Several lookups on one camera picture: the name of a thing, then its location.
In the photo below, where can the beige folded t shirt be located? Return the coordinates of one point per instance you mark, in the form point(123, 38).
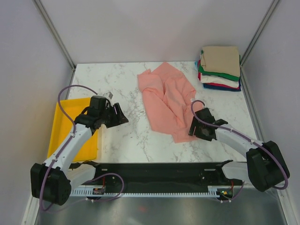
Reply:
point(221, 59)

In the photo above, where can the white slotted cable duct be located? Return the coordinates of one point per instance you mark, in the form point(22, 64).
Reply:
point(99, 191)

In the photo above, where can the right aluminium frame post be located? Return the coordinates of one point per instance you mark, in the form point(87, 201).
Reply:
point(263, 24)

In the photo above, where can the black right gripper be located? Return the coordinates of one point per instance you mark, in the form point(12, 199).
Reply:
point(195, 123)

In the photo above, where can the green folded t shirt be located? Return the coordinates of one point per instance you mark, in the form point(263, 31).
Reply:
point(223, 75)

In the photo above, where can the right aluminium table rail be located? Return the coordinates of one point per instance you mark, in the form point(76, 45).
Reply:
point(251, 107)

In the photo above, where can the left aluminium frame post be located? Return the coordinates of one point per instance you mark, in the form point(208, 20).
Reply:
point(48, 21)

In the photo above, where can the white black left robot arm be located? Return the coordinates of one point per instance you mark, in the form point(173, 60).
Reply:
point(53, 181)

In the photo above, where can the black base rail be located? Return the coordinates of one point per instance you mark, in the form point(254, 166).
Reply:
point(158, 177)

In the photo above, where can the pink t shirt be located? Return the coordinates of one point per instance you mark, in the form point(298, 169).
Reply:
point(167, 97)

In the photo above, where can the aluminium frame post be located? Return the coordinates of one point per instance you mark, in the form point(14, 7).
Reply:
point(263, 24)
point(48, 21)

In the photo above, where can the yellow plastic tray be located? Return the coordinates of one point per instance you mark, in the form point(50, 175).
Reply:
point(62, 126)

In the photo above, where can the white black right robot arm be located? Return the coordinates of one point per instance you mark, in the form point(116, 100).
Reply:
point(264, 166)

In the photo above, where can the red folded t shirt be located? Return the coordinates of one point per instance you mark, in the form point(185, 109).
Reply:
point(219, 86)

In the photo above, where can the blue folded t shirt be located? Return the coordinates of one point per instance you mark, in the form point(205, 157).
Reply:
point(218, 81)

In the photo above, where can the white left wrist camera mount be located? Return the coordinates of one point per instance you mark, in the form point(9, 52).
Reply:
point(110, 95)

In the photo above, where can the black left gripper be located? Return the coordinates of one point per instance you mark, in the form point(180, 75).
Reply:
point(118, 119)

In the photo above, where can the white folded t shirt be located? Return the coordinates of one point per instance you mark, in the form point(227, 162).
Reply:
point(218, 80)

